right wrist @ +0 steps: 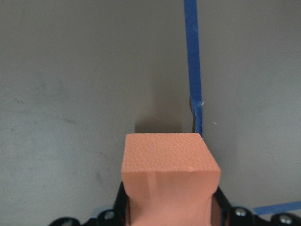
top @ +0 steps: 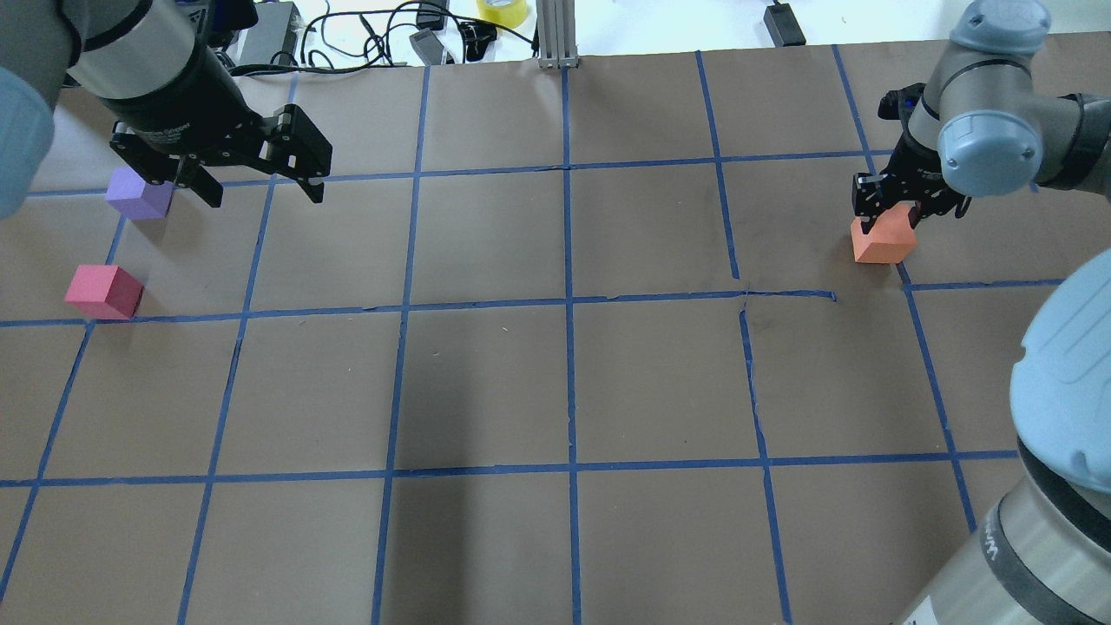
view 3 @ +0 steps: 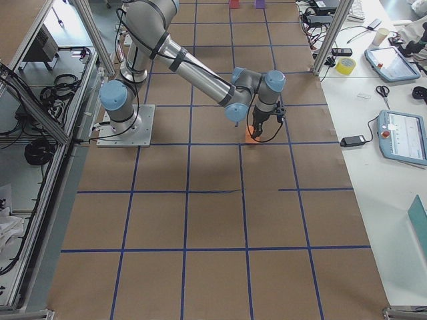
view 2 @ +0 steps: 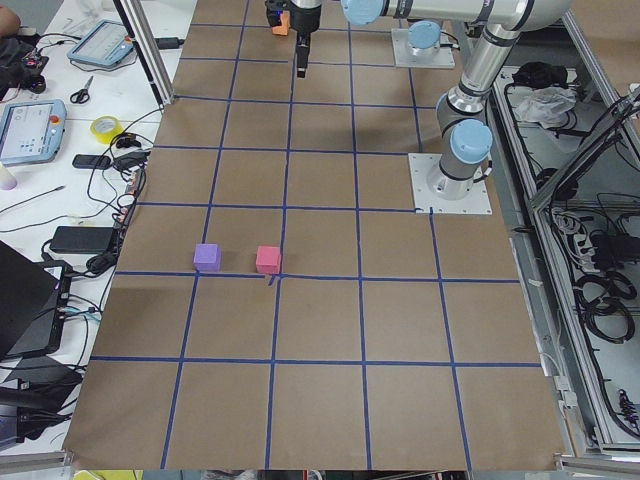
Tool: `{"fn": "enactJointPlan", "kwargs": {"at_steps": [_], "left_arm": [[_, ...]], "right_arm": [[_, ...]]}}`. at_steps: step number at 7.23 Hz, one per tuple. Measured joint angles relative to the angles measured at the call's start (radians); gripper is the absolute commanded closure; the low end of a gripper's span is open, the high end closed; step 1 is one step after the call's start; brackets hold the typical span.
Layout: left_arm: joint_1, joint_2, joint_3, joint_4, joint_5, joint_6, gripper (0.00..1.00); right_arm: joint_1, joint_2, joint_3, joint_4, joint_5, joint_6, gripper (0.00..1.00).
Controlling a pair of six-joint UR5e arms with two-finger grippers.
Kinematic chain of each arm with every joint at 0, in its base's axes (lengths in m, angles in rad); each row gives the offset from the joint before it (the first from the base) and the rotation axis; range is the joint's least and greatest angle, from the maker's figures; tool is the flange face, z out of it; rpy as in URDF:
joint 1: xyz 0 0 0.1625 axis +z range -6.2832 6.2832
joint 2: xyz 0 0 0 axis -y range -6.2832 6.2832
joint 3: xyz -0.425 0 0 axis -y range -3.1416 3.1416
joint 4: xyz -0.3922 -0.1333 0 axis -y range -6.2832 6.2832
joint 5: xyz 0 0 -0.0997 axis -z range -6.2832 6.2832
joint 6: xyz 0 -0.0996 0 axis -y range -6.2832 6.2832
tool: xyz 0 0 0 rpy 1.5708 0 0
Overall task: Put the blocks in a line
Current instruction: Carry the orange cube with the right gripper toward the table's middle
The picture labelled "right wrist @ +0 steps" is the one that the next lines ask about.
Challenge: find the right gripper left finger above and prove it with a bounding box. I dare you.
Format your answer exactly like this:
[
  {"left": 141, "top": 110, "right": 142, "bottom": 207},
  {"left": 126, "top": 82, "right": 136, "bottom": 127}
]
[{"left": 95, "top": 182, "right": 128, "bottom": 226}]

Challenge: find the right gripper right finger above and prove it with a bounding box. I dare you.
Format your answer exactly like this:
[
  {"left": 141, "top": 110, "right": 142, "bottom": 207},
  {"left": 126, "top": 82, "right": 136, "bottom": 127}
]
[{"left": 213, "top": 187, "right": 255, "bottom": 226}]

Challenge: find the orange foam block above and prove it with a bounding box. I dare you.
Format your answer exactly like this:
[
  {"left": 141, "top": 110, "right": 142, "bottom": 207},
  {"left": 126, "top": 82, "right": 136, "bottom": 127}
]
[{"left": 121, "top": 133, "right": 221, "bottom": 226}]

